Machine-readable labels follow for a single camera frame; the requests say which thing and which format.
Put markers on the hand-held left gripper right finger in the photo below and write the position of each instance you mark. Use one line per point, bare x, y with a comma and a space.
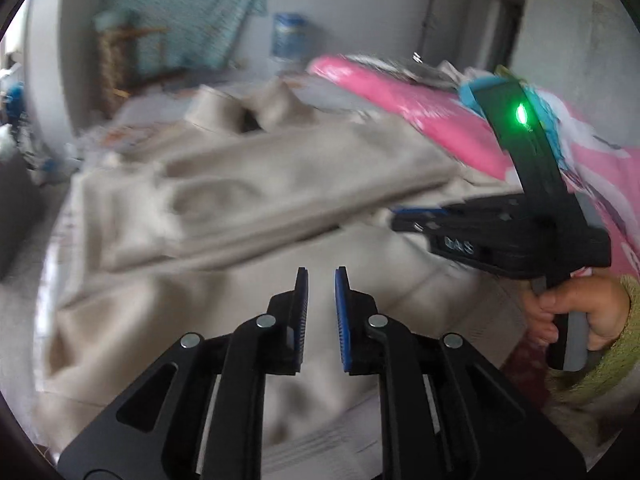
342, 330

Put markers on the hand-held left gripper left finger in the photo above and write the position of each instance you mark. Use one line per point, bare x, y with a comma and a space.
300, 320

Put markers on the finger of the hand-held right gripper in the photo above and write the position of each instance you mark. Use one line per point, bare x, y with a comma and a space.
425, 209
415, 224

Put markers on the beige zip jacket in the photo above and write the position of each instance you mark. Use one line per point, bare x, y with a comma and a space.
250, 185

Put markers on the pile of bags and clothes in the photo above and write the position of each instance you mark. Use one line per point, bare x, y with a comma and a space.
30, 150

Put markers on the person's right hand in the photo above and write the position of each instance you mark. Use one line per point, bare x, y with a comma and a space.
605, 305

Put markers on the pink floral fleece blanket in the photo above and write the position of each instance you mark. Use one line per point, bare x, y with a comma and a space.
425, 105

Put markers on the bed with floral checked sheet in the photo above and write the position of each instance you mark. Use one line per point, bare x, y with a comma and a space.
340, 435

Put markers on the turquoise printed cloth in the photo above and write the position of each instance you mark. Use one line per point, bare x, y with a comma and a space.
547, 120

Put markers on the blue water dispenser bottle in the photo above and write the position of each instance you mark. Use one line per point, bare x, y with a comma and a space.
289, 35

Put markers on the wooden chair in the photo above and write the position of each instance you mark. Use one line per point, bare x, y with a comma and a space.
130, 60

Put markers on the teal floral wall curtain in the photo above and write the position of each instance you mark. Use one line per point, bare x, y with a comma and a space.
190, 10

